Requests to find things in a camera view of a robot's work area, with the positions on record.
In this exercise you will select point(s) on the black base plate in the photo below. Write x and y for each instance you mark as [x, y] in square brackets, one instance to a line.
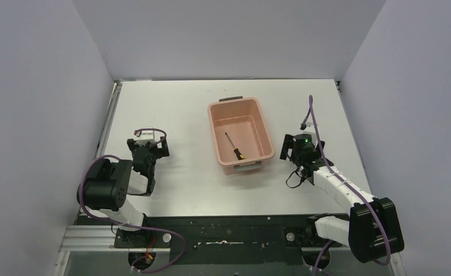
[306, 251]

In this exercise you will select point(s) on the black yellow screwdriver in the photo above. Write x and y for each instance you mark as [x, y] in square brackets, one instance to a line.
[236, 151]

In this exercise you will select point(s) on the aluminium front rail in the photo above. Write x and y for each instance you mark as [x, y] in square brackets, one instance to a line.
[96, 238]

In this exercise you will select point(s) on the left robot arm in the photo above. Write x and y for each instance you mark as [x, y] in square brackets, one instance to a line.
[106, 184]

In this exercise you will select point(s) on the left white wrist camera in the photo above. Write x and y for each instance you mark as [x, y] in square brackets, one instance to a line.
[145, 136]

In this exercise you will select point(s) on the left side aluminium rail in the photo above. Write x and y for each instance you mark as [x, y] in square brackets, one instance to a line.
[108, 119]

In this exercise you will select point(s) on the aluminium rail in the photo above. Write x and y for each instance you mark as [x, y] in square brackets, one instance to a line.
[96, 238]
[108, 119]

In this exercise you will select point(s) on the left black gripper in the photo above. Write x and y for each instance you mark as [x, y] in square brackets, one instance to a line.
[149, 167]

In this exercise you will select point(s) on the pink plastic bin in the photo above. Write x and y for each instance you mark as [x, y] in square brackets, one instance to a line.
[243, 120]

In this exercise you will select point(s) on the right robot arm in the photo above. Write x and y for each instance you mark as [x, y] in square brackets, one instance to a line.
[372, 230]

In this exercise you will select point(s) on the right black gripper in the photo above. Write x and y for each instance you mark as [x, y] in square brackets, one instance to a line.
[286, 147]

